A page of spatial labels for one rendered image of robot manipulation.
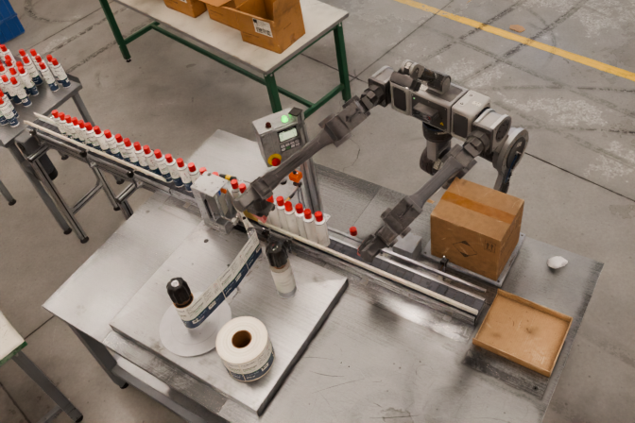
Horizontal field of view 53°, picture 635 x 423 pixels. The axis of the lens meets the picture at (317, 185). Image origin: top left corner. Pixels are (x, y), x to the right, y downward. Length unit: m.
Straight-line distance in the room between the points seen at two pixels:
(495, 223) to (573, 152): 2.03
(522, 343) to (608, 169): 2.09
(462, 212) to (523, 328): 0.51
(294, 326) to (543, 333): 0.98
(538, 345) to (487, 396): 0.29
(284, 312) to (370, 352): 0.39
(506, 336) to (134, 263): 1.69
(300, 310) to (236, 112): 2.68
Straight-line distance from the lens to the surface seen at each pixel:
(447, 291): 2.67
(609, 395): 3.54
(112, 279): 3.11
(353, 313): 2.69
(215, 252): 2.94
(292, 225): 2.83
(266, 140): 2.54
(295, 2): 4.18
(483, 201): 2.66
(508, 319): 2.67
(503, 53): 5.37
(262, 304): 2.72
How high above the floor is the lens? 3.10
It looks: 46 degrees down
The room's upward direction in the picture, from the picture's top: 11 degrees counter-clockwise
